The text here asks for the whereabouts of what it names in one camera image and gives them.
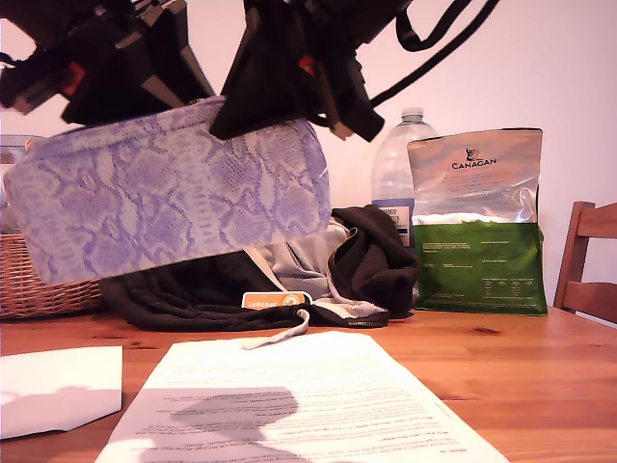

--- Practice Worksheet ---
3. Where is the black looping arm cable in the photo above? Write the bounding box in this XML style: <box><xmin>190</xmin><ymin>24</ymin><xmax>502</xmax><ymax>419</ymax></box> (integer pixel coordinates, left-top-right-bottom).
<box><xmin>369</xmin><ymin>0</ymin><xmax>505</xmax><ymax>107</ymax></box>

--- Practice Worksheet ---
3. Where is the blank white paper sheet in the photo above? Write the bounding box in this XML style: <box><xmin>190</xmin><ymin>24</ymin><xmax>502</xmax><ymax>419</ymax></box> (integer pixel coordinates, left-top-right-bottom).
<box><xmin>0</xmin><ymin>344</ymin><xmax>124</xmax><ymax>441</ymax></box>

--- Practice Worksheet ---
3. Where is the black and grey hoodie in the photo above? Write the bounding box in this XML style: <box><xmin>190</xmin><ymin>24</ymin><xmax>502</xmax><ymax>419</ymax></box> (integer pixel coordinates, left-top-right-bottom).
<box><xmin>99</xmin><ymin>204</ymin><xmax>419</xmax><ymax>351</ymax></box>

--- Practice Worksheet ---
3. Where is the printed paper sheet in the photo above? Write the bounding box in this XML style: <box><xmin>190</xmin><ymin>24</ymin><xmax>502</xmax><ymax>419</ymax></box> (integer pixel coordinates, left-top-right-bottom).
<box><xmin>94</xmin><ymin>331</ymin><xmax>512</xmax><ymax>463</ymax></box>

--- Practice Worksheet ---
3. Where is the thick black sleeved cable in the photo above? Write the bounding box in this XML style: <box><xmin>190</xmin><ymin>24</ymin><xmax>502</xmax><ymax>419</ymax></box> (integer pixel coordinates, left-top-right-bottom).
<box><xmin>394</xmin><ymin>0</ymin><xmax>502</xmax><ymax>53</ymax></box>

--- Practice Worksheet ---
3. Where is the silver green pet food bag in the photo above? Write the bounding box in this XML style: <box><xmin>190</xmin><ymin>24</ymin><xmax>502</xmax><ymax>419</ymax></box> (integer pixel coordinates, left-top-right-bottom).
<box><xmin>405</xmin><ymin>127</ymin><xmax>550</xmax><ymax>317</ymax></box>

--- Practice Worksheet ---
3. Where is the purple snakeskin zip bag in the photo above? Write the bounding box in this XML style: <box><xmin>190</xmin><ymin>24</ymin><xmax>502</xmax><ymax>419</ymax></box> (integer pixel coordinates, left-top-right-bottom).
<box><xmin>2</xmin><ymin>95</ymin><xmax>333</xmax><ymax>286</ymax></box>

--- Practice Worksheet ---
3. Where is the wicker basket with handle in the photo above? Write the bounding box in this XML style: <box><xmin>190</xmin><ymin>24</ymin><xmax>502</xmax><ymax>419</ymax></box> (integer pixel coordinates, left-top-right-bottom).
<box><xmin>0</xmin><ymin>231</ymin><xmax>105</xmax><ymax>320</ymax></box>

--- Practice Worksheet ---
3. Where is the orange LeRobot sticker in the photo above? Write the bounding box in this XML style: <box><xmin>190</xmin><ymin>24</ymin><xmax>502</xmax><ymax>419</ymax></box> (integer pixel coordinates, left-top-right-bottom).
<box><xmin>240</xmin><ymin>290</ymin><xmax>309</xmax><ymax>310</ymax></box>

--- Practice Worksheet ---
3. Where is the wooden chair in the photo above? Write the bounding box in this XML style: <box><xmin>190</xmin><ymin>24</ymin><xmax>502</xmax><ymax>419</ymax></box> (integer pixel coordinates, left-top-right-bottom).
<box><xmin>552</xmin><ymin>201</ymin><xmax>617</xmax><ymax>325</ymax></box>

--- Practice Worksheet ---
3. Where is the large clear water bottle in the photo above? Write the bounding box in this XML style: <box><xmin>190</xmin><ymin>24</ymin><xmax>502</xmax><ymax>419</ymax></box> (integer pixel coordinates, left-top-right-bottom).
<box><xmin>369</xmin><ymin>106</ymin><xmax>440</xmax><ymax>250</ymax></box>

